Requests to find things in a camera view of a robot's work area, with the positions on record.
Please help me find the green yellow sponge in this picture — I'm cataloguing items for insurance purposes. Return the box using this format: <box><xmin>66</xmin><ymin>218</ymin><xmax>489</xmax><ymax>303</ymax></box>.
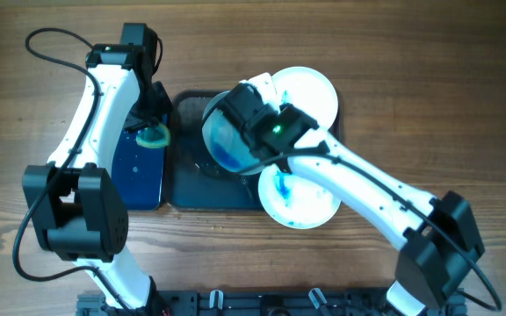
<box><xmin>136</xmin><ymin>123</ymin><xmax>170</xmax><ymax>149</ymax></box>

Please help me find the white plate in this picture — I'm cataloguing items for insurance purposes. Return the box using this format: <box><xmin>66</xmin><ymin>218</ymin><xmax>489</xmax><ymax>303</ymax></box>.
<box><xmin>201</xmin><ymin>109</ymin><xmax>260</xmax><ymax>174</ymax></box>
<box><xmin>271</xmin><ymin>66</ymin><xmax>339</xmax><ymax>130</ymax></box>
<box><xmin>258</xmin><ymin>165</ymin><xmax>341</xmax><ymax>229</ymax></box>

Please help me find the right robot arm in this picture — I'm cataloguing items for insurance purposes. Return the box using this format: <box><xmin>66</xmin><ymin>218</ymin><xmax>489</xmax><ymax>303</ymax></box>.
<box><xmin>216</xmin><ymin>83</ymin><xmax>485</xmax><ymax>315</ymax></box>

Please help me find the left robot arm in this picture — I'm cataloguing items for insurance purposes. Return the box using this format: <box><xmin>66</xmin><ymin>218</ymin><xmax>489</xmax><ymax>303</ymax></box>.
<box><xmin>12</xmin><ymin>23</ymin><xmax>173</xmax><ymax>315</ymax></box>

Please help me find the dark blue water tray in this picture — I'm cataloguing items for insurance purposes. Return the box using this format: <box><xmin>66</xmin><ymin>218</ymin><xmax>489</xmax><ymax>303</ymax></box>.
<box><xmin>112</xmin><ymin>114</ymin><xmax>169</xmax><ymax>211</ymax></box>

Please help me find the dark grey serving tray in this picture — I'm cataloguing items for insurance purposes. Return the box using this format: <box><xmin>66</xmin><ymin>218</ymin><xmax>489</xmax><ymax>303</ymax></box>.
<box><xmin>166</xmin><ymin>90</ymin><xmax>343</xmax><ymax>212</ymax></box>

